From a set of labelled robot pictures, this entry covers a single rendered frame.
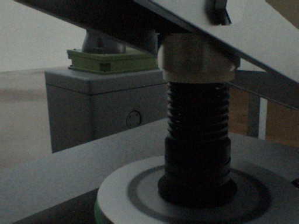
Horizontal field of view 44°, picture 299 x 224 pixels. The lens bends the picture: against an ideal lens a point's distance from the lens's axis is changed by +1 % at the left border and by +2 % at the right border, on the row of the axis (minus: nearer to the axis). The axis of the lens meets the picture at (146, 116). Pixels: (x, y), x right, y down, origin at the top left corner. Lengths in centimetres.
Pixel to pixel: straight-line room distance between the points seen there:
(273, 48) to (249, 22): 5
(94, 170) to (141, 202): 17
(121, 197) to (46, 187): 14
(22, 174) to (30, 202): 9
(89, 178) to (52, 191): 5
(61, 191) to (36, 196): 3
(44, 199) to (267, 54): 30
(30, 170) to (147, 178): 20
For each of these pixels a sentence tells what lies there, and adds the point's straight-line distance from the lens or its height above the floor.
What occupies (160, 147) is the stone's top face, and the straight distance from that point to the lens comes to 61.
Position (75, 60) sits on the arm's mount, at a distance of 164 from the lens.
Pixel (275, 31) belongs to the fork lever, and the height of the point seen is 103.
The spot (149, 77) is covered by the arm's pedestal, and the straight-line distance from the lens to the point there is 152.
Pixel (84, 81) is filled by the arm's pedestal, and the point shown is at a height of 84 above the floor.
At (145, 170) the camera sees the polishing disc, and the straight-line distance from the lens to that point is 45.
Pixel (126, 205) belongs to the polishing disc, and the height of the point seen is 87.
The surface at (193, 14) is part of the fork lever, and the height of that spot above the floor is 105.
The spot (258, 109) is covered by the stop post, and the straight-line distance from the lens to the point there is 220.
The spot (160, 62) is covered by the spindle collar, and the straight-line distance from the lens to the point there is 35.
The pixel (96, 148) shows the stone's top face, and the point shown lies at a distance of 62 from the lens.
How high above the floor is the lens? 104
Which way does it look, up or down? 14 degrees down
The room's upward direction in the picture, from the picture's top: 1 degrees counter-clockwise
